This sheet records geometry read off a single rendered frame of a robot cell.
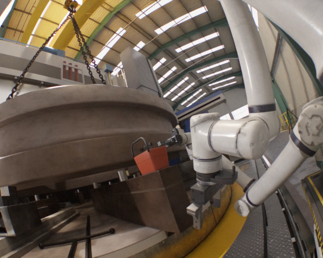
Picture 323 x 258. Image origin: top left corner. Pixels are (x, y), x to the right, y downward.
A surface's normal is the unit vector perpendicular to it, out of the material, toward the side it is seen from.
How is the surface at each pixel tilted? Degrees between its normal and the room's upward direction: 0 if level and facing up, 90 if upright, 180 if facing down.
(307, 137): 89
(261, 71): 105
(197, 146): 96
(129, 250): 90
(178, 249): 90
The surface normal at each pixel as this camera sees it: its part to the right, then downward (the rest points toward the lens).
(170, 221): -0.76, 0.09
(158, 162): 0.60, -0.27
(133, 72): -0.53, -0.04
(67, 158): 0.43, -0.36
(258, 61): -0.29, 0.13
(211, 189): 0.70, 0.01
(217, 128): -0.72, -0.55
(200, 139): -0.86, 0.21
